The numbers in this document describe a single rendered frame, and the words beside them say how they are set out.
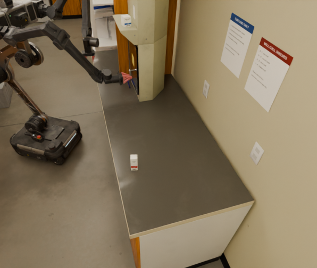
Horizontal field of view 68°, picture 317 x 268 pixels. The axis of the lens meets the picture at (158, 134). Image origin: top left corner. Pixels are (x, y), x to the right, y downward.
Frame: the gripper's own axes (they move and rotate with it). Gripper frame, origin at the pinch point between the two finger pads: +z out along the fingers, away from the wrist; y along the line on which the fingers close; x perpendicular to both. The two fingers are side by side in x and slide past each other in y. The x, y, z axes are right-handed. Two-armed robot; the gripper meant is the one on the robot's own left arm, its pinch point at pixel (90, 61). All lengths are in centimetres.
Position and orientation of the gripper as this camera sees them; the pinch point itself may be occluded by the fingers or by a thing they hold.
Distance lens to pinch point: 220.3
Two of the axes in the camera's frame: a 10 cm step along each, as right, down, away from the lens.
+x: -3.0, -6.6, 6.9
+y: 9.5, -1.8, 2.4
